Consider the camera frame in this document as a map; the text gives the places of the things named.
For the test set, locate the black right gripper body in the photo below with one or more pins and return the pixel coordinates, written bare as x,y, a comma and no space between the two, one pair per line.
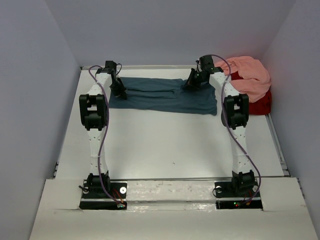
198,79

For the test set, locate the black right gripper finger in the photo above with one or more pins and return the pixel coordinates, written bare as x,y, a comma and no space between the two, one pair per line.
192,87
191,78

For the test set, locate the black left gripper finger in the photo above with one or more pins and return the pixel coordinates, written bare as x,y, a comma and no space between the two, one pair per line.
118,95
123,95

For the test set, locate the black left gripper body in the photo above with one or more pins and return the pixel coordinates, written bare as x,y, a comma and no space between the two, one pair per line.
117,86

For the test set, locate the teal blue t shirt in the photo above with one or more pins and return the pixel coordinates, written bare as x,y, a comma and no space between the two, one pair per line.
166,95

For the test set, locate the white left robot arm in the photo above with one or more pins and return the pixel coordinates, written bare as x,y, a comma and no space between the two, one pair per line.
94,112

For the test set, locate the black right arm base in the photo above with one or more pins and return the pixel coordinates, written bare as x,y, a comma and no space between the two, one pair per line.
239,193

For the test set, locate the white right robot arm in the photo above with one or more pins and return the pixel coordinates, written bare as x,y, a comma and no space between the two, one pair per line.
234,107

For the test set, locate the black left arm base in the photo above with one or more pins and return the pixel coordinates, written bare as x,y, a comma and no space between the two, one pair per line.
101,193

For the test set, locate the pink t shirt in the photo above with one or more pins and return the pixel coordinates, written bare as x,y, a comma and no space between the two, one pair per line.
243,64

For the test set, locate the red t shirt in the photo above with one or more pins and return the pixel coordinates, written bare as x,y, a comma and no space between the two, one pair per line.
260,105

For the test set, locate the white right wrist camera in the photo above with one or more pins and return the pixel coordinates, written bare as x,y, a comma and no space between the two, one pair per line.
199,65

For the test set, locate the metal back table rail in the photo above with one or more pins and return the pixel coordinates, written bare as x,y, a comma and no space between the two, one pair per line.
155,67

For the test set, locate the metal table rail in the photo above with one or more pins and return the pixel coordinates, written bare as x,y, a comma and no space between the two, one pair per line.
175,179
155,67

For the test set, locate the metal left side rail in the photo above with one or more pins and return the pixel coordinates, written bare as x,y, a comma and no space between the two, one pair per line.
56,166

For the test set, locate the metal front table rail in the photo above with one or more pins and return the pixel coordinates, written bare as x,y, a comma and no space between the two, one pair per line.
175,179

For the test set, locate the metal right side rail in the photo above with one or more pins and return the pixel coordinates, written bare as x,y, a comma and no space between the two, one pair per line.
277,145

